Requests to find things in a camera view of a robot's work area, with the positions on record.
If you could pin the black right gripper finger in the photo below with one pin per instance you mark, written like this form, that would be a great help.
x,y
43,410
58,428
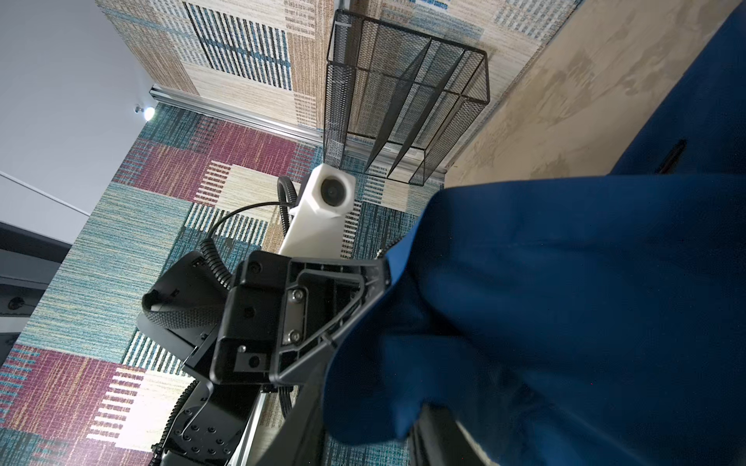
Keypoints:
x,y
435,439

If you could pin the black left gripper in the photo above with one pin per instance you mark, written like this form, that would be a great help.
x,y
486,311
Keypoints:
x,y
309,306

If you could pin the blue zip jacket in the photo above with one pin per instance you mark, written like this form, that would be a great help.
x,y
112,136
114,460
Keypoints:
x,y
581,321

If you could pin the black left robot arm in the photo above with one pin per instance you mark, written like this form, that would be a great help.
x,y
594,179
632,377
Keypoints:
x,y
211,424

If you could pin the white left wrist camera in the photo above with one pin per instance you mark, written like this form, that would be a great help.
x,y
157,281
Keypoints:
x,y
317,228

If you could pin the black wire mesh shelf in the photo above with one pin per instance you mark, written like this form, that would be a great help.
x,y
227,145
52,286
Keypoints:
x,y
398,100

